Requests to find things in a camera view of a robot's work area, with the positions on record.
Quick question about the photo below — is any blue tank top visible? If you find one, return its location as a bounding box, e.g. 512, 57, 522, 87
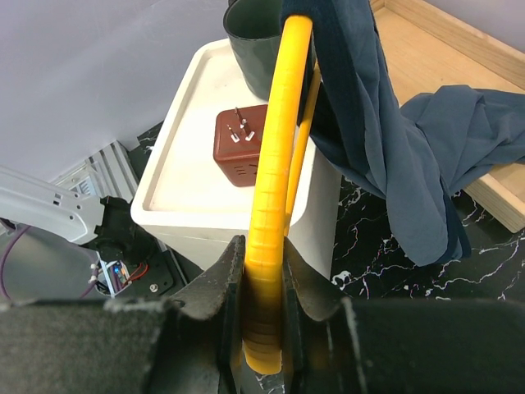
281, 1, 524, 266

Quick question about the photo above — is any red cube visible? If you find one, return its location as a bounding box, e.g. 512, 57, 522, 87
213, 104, 267, 187

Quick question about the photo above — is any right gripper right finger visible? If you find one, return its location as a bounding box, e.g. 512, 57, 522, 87
282, 241, 524, 393

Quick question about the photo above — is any yellow plastic hanger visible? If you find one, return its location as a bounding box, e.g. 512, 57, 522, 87
240, 15, 321, 374

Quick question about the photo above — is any dark green mug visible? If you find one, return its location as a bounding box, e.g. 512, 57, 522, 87
223, 0, 282, 100

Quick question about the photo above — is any wooden clothes rack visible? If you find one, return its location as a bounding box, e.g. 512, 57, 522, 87
370, 0, 524, 232

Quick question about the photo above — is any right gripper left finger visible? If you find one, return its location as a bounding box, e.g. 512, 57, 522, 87
1, 236, 245, 393

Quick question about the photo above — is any white foam box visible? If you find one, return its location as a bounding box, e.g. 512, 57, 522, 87
130, 39, 344, 282

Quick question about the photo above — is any black marble mat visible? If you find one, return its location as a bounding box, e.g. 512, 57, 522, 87
131, 123, 524, 300

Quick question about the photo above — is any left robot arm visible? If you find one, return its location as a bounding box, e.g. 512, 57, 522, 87
1, 167, 156, 267

